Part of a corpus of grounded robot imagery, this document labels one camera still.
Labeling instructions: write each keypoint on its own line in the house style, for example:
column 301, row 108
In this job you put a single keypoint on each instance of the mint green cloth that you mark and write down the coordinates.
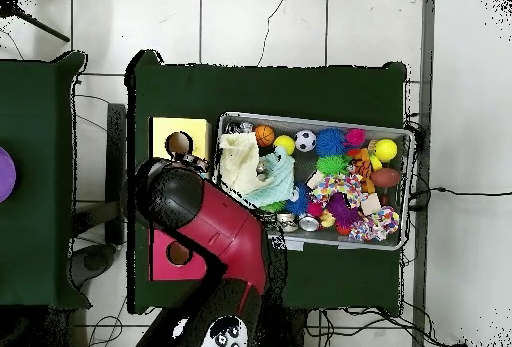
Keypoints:
column 278, row 180

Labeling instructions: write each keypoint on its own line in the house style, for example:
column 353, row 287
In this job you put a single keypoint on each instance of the purple disc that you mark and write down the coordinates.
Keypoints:
column 5, row 173

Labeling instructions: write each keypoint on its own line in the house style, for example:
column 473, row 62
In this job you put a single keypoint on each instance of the green spiky ball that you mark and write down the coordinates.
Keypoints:
column 274, row 206
column 333, row 164

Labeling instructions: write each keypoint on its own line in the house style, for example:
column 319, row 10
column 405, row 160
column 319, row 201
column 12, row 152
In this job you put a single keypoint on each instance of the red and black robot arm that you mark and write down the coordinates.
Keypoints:
column 220, row 227

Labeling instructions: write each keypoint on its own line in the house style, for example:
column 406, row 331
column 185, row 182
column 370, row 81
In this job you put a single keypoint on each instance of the clear mesh bin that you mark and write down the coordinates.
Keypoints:
column 360, row 243

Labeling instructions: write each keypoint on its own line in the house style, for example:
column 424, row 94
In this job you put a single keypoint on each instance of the silver can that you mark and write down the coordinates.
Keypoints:
column 260, row 171

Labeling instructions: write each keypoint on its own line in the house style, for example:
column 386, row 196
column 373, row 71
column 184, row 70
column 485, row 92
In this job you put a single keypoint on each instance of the green side table cloth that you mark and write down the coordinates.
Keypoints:
column 48, row 107

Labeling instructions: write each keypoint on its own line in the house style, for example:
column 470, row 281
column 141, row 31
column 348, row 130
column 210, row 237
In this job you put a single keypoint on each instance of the blue spiky ball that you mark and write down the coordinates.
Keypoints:
column 330, row 141

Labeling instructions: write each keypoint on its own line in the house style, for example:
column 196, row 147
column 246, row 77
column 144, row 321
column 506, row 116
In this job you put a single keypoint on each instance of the cream yellow cloth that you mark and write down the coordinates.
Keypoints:
column 238, row 161

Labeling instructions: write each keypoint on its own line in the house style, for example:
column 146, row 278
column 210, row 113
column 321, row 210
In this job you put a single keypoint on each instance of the polka dot cloth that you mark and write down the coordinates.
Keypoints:
column 340, row 189

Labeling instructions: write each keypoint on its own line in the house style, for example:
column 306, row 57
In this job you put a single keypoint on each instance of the small orange basketball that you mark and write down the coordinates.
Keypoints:
column 264, row 136

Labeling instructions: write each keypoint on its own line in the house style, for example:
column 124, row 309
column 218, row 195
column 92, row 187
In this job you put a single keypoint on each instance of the pink spiky ball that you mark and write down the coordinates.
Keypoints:
column 355, row 136

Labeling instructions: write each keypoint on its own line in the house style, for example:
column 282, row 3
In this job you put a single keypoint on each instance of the brown toy football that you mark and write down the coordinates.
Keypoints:
column 386, row 177

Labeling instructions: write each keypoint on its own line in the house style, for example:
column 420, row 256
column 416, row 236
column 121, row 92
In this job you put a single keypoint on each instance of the yellow ball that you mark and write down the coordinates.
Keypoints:
column 284, row 144

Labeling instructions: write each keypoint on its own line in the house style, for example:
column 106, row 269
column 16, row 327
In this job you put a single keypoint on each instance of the small soccer ball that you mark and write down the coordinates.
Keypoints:
column 306, row 140

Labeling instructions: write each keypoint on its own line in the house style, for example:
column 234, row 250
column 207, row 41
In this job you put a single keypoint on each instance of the wooden box with three holes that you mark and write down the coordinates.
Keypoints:
column 160, row 131

